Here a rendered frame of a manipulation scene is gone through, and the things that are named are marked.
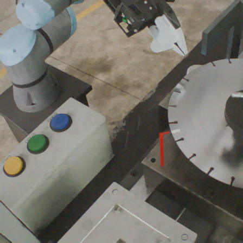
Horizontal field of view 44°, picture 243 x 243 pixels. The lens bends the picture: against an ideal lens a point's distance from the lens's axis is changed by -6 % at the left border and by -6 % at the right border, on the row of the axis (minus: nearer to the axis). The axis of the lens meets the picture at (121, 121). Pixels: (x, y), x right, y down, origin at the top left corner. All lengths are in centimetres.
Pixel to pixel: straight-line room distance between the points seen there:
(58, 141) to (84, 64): 166
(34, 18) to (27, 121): 38
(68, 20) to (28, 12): 30
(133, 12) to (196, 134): 26
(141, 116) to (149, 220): 39
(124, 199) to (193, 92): 25
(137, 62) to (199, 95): 161
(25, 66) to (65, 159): 33
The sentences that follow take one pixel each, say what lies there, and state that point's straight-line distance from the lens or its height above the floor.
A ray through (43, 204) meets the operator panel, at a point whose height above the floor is 83.
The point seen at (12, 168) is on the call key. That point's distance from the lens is 65.
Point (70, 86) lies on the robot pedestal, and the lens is 99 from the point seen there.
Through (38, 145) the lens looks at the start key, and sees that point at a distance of 66.
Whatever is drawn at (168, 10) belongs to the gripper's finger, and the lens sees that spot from 63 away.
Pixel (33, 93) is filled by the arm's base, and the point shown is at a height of 81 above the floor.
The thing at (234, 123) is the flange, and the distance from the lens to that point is 58.
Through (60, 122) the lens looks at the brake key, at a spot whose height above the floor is 91.
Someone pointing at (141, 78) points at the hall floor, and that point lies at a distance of 208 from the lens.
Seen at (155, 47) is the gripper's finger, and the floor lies 101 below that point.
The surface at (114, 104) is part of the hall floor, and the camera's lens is 194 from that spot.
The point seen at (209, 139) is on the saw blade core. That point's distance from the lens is 56.
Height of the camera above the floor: 140
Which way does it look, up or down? 49 degrees down
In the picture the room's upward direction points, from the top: 10 degrees counter-clockwise
